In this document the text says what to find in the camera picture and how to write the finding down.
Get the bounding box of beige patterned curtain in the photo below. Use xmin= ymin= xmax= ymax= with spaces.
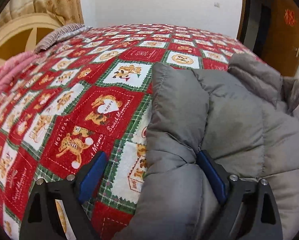
xmin=0 ymin=0 xmax=84 ymax=29

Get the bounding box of red paper door decoration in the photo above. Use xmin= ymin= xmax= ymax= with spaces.
xmin=283 ymin=9 xmax=296 ymax=27

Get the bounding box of cream wooden headboard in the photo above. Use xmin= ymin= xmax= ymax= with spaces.
xmin=0 ymin=13 xmax=65 ymax=72

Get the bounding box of grey down jacket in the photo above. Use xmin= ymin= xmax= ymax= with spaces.
xmin=112 ymin=53 xmax=299 ymax=240

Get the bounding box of brown wooden door frame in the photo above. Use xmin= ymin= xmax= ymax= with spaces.
xmin=237 ymin=0 xmax=280 ymax=48

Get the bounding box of brown wooden door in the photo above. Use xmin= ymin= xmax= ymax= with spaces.
xmin=261 ymin=0 xmax=299 ymax=78

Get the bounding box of red bear-print bedsheet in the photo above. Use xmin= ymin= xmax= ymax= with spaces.
xmin=0 ymin=24 xmax=267 ymax=240

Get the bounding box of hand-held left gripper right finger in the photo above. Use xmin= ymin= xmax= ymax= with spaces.
xmin=196 ymin=150 xmax=283 ymax=240

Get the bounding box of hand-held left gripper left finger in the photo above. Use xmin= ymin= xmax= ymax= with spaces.
xmin=19 ymin=151 xmax=108 ymax=240

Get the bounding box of grey striped cloth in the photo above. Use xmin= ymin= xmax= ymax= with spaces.
xmin=34 ymin=23 xmax=93 ymax=53

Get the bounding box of pink fleece blanket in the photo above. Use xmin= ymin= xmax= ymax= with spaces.
xmin=0 ymin=51 xmax=41 ymax=105

